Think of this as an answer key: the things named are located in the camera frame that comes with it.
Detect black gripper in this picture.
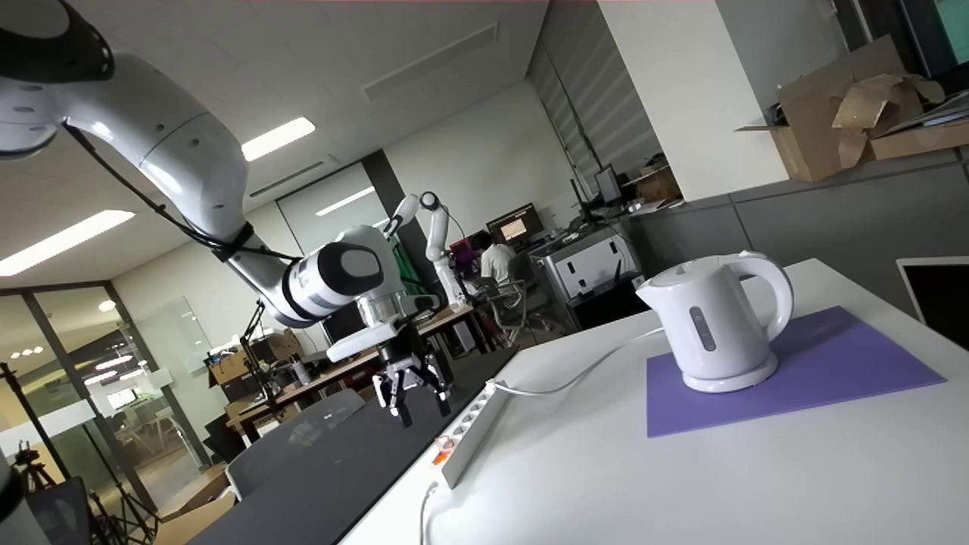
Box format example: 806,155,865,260
374,323,453,428

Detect white power strip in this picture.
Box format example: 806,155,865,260
431,378,522,493

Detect long wooden desk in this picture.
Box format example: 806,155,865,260
224,300,478,428

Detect brown cardboard box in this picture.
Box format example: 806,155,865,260
205,345,253,387
265,330,306,366

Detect monitor with purple screen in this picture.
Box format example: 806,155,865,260
447,233,484,280

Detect seated person white shirt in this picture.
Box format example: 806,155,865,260
473,226,528,306

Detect dark equipment box orange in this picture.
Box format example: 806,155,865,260
484,203,542,244

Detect white metal cabinet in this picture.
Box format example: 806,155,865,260
542,223,646,304

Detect black monitor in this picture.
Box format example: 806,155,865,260
590,163,624,206

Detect long ceiling light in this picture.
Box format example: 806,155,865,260
240,115,319,163
0,206,136,281

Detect white electric kettle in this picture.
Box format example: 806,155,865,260
633,249,797,397

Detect small cardboard box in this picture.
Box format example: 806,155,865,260
630,163,684,210

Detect grey window blinds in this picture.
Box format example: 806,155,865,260
524,0,663,191

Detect black tripod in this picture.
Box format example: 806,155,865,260
2,436,63,509

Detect purple rectangular mat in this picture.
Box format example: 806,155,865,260
646,304,948,442

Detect large open cardboard box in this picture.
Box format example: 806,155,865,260
735,33,948,184

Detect white framed dark monitor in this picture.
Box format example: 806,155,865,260
894,253,969,355

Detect flat cardboard piece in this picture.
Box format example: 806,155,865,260
869,117,969,163

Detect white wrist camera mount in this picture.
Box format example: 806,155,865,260
325,315,412,364

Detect white power strip cable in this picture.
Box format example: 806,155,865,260
414,481,447,545

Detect black camera stand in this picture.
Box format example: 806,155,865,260
240,296,281,405

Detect white kettle cable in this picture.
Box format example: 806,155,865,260
494,323,669,403

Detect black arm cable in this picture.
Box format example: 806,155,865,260
57,117,301,269

